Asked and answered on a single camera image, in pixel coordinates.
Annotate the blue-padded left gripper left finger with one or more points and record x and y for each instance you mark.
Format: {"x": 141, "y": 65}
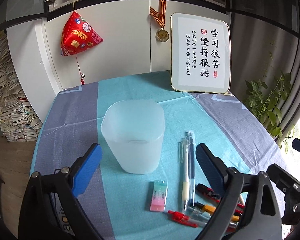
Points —
{"x": 84, "y": 168}

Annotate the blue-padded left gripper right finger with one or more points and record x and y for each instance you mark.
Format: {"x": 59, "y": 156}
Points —
{"x": 213, "y": 168}

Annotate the red black utility knife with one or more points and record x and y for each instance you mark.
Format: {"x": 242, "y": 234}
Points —
{"x": 208, "y": 193}

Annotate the clear dark blue pen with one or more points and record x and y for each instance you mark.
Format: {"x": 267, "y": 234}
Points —
{"x": 191, "y": 159}

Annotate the clear pen yellow grip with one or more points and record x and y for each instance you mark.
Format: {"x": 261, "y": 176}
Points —
{"x": 184, "y": 159}

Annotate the grey clear retractable pen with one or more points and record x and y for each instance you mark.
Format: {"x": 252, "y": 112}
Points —
{"x": 216, "y": 221}

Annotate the orange black utility knife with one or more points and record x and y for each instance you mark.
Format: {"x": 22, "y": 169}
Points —
{"x": 211, "y": 210}

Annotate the red clip clear pen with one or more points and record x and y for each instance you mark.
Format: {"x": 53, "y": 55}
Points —
{"x": 180, "y": 218}

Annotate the translucent white plastic cup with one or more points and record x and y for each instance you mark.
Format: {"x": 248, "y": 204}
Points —
{"x": 134, "y": 131}

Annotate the green potted plant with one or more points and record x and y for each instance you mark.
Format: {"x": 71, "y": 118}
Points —
{"x": 274, "y": 98}

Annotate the blue grey tablecloth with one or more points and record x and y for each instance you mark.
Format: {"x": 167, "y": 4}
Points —
{"x": 117, "y": 202}

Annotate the pink green eraser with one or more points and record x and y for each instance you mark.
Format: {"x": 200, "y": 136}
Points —
{"x": 159, "y": 196}

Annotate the tall stack of books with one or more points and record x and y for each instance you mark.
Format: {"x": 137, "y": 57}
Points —
{"x": 18, "y": 120}

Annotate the framed calligraphy board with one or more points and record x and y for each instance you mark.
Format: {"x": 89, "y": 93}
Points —
{"x": 201, "y": 54}

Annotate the white cabinet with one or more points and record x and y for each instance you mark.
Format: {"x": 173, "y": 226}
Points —
{"x": 129, "y": 47}

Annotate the red hanging zongzi ornament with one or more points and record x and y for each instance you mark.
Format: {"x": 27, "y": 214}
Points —
{"x": 78, "y": 36}

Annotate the gold medal striped ribbon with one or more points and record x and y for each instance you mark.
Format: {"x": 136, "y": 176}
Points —
{"x": 160, "y": 18}

